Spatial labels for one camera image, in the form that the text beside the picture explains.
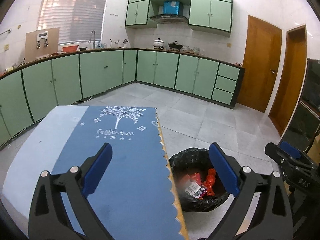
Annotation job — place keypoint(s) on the green white snack bag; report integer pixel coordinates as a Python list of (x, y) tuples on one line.
[(193, 189)]

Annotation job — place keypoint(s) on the chrome kitchen faucet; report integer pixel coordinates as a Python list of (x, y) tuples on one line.
[(92, 39)]

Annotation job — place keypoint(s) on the black lined trash bin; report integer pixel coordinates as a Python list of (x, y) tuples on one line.
[(190, 161)]

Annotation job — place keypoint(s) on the brown wooden door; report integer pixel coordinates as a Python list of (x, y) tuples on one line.
[(261, 62), (291, 80)]

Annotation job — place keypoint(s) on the black glass cabinet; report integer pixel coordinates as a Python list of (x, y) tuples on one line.
[(304, 125)]

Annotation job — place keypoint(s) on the blue box above hood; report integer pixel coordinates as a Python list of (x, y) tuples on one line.
[(173, 7)]

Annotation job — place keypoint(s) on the white cooking pot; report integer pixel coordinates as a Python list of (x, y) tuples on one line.
[(158, 44)]

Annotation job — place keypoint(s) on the window with blinds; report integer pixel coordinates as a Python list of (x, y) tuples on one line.
[(75, 18)]

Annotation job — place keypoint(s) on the green cabinets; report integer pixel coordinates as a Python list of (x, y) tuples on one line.
[(213, 16), (31, 91)]

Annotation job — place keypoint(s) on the orange plastic basin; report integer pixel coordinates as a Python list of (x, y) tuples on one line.
[(70, 49)]

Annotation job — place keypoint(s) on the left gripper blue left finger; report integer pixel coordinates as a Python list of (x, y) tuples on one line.
[(94, 168)]

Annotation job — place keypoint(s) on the black wok pan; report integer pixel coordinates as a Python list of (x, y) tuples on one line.
[(175, 46)]

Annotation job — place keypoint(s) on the cardboard box on counter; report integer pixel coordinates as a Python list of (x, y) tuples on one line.
[(41, 43)]

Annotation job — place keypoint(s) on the green upper cabinets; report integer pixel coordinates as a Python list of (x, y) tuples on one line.
[(213, 16)]

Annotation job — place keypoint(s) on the green lower cabinets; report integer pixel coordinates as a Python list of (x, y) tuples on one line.
[(31, 91)]

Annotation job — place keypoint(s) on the red paper cup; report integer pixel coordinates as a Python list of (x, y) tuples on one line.
[(195, 177)]

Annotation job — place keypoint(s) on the blue coffee tree mat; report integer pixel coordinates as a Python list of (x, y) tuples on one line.
[(133, 199)]

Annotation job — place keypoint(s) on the black range hood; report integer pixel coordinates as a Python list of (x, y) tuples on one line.
[(169, 18)]

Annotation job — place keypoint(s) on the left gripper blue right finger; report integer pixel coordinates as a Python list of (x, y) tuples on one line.
[(226, 167)]

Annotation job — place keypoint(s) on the red plastic wrapper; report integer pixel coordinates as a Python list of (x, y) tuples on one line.
[(210, 181)]

